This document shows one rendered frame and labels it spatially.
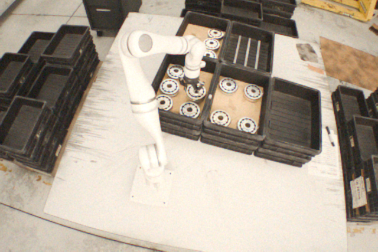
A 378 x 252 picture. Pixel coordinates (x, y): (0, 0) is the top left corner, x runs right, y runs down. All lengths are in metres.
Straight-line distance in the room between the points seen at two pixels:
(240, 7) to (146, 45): 1.91
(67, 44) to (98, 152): 1.24
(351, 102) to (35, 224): 3.02
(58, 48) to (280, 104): 1.85
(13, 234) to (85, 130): 1.23
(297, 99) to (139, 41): 1.01
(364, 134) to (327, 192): 0.95
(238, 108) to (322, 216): 0.75
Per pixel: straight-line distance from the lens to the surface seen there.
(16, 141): 1.91
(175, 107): 1.27
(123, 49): 0.80
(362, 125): 2.35
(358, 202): 2.00
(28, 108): 2.01
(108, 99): 1.51
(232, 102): 1.32
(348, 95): 2.63
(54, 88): 2.16
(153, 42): 0.80
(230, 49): 1.59
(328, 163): 1.54
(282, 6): 2.77
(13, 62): 2.45
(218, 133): 1.20
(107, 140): 1.37
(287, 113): 1.40
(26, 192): 2.32
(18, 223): 2.30
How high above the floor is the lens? 1.91
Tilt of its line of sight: 58 degrees down
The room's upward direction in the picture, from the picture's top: 5 degrees clockwise
